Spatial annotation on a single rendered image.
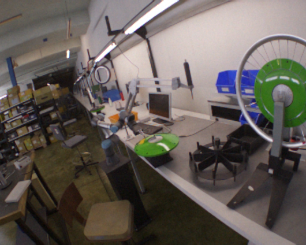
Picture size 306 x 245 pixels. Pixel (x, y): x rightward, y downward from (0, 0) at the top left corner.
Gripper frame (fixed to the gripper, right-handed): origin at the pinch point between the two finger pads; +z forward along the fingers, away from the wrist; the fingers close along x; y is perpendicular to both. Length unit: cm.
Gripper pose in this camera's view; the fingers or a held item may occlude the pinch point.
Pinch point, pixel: (144, 136)
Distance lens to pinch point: 126.0
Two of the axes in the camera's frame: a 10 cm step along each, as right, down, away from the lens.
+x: -7.8, 3.7, -5.0
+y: -1.4, 6.7, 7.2
